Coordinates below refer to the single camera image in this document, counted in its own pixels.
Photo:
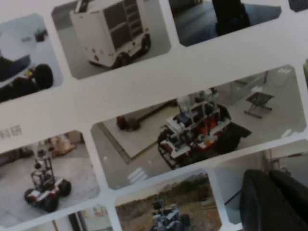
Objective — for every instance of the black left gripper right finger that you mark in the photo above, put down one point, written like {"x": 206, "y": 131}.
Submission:
{"x": 296, "y": 204}

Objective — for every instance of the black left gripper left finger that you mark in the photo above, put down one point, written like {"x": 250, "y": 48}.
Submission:
{"x": 257, "y": 204}

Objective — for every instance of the robot photo brochure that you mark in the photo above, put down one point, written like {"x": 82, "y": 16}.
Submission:
{"x": 168, "y": 60}

